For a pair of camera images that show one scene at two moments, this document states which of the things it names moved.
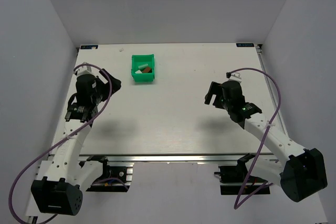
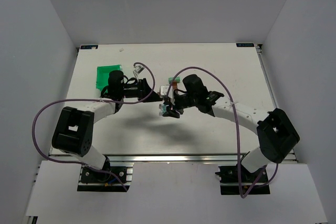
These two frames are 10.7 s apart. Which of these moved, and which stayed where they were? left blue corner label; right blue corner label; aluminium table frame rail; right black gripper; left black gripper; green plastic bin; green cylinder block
Moved: green cylinder block; right black gripper; green plastic bin; left black gripper
Stayed: left blue corner label; aluminium table frame rail; right blue corner label
